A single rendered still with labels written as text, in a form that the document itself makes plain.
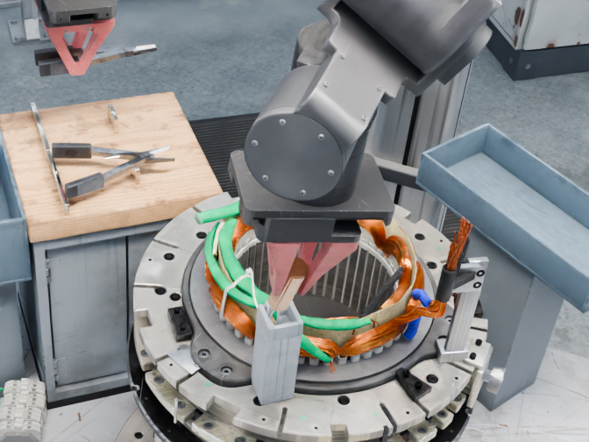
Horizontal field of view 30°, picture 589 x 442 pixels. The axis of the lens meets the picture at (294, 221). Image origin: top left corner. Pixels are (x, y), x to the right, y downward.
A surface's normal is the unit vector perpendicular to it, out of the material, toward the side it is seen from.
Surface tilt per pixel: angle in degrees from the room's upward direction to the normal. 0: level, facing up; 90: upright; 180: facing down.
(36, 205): 0
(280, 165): 86
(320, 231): 89
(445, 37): 75
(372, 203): 5
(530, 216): 0
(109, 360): 90
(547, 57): 90
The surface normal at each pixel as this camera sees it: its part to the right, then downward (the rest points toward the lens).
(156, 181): 0.09, -0.75
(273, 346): 0.34, 0.64
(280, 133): -0.27, 0.56
